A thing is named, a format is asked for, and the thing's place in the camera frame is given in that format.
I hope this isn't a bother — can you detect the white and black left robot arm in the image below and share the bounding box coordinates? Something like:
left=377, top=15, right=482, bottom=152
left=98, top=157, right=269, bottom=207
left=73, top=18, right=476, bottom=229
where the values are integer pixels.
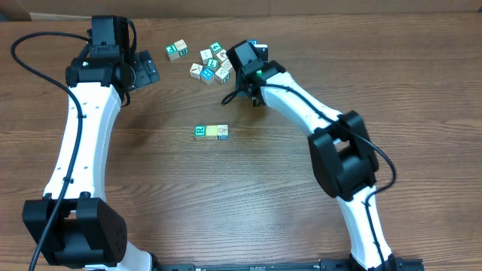
left=22, top=50, right=160, bottom=270

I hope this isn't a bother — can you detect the green R wooden block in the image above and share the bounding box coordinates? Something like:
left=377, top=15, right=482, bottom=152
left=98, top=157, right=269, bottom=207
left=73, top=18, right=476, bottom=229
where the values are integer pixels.
left=194, top=125, right=206, bottom=139

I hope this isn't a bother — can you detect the green L wooden block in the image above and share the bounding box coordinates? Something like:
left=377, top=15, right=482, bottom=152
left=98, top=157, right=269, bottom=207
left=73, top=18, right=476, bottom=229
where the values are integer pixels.
left=206, top=58, right=220, bottom=72

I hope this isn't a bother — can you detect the white block with 2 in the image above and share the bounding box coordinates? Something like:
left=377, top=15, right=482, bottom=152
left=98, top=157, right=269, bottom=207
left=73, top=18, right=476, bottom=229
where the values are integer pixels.
left=174, top=39, right=189, bottom=56

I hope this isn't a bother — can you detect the white hammer picture block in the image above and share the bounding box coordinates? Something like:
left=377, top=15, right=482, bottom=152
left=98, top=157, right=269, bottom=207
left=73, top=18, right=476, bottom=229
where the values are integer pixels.
left=189, top=63, right=204, bottom=79

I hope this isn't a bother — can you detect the blue H wooden block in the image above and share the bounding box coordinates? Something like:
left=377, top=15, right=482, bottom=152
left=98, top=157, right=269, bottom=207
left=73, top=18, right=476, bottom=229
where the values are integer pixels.
left=200, top=68, right=215, bottom=84

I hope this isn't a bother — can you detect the white acorn picture block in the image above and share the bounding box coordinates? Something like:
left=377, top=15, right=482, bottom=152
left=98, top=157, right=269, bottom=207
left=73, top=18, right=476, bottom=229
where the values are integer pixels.
left=215, top=49, right=228, bottom=62

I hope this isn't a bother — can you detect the yellow G wooden block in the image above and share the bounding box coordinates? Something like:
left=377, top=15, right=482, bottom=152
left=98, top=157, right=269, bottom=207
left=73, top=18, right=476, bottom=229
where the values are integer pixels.
left=206, top=125, right=218, bottom=139

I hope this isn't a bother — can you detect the white block blue side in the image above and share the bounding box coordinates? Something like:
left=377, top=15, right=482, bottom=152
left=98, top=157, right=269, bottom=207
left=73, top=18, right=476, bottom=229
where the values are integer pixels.
left=217, top=124, right=229, bottom=139

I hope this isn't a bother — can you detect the blue P wooden block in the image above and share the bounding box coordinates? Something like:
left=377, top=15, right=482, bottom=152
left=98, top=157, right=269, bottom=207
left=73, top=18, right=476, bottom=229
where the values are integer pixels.
left=247, top=39, right=258, bottom=45

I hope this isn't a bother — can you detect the green top wooden block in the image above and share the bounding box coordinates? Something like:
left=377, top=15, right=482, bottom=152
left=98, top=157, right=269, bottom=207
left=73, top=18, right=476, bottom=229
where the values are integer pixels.
left=209, top=41, right=223, bottom=55

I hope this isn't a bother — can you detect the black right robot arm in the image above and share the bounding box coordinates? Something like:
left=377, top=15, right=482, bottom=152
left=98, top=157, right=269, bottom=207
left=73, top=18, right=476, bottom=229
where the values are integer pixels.
left=235, top=60, right=392, bottom=270

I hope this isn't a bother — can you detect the white pretzel picture block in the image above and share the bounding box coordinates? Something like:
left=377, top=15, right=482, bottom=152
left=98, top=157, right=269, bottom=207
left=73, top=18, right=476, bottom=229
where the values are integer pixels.
left=221, top=59, right=234, bottom=73

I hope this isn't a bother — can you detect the green letter wooden block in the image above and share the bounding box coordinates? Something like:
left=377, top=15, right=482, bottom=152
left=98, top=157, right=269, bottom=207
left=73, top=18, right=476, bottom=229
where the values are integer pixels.
left=165, top=44, right=180, bottom=61

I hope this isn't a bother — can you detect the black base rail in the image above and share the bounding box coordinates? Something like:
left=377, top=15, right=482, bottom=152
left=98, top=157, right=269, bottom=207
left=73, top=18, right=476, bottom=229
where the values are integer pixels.
left=155, top=257, right=426, bottom=271

